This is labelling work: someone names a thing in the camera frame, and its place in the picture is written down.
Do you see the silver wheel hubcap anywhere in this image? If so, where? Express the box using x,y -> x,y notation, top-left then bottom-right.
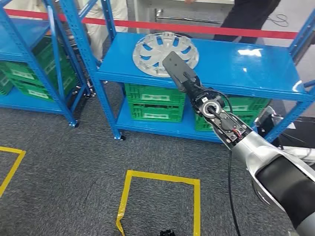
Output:
132,31 -> 199,78

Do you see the blue metal shelf rack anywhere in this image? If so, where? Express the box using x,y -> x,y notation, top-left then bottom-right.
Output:
59,0 -> 315,144
0,0 -> 99,128

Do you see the silver black machine part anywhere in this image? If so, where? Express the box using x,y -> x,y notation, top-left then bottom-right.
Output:
255,106 -> 315,164

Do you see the torn yellow floor tape square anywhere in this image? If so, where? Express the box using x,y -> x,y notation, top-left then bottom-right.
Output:
116,170 -> 201,236

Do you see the red barrier tape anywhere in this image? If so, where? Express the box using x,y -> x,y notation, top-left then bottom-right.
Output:
5,8 -> 299,40

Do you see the person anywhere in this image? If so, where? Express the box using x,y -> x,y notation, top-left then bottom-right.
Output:
76,0 -> 128,62
213,0 -> 281,45

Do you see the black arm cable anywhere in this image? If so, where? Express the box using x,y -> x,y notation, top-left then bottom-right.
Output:
209,88 -> 241,236

